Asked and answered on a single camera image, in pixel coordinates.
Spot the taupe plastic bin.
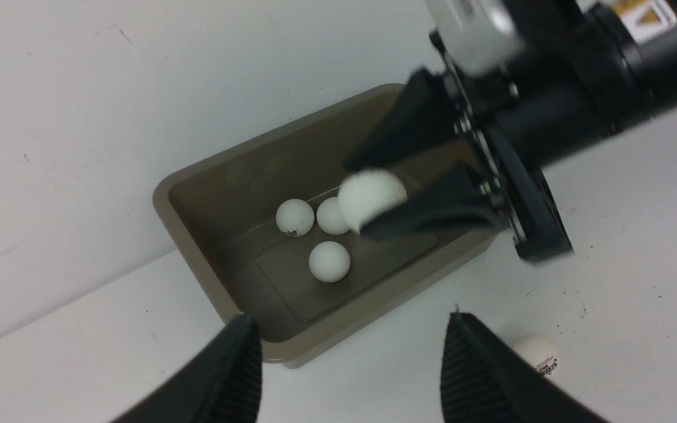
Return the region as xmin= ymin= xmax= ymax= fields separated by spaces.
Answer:
xmin=153 ymin=83 xmax=497 ymax=368

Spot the white ball with red logo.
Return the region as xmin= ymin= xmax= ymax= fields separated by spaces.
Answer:
xmin=511 ymin=335 xmax=561 ymax=378

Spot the white ping-pong ball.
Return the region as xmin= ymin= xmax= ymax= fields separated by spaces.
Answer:
xmin=316 ymin=196 xmax=350 ymax=236
xmin=337 ymin=169 xmax=408 ymax=233
xmin=275 ymin=199 xmax=316 ymax=237

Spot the white ball with side logo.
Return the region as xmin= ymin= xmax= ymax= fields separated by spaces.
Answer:
xmin=309 ymin=241 xmax=350 ymax=283

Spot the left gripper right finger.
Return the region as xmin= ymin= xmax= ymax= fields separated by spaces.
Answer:
xmin=440 ymin=311 xmax=606 ymax=422

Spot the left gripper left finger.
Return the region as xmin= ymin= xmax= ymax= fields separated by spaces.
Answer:
xmin=115 ymin=315 xmax=263 ymax=422

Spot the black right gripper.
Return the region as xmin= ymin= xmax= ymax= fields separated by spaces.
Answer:
xmin=343 ymin=23 xmax=645 ymax=263

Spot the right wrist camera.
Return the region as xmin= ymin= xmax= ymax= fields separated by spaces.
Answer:
xmin=425 ymin=1 xmax=526 ymax=77

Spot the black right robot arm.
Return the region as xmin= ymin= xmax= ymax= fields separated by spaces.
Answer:
xmin=344 ymin=1 xmax=677 ymax=263

